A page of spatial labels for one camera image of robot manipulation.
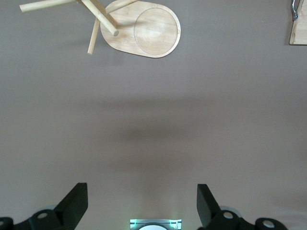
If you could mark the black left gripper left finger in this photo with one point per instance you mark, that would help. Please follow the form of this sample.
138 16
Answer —
73 206

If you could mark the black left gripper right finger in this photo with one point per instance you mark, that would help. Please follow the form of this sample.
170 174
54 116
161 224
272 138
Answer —
206 206

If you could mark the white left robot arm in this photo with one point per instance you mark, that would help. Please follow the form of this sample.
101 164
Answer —
152 228

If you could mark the wooden mug rack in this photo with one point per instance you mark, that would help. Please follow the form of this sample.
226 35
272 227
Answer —
156 33

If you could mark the bamboo cutting board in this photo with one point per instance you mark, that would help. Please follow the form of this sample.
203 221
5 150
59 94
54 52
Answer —
301 28

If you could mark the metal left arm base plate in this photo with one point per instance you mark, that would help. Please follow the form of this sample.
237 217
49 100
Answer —
134 224

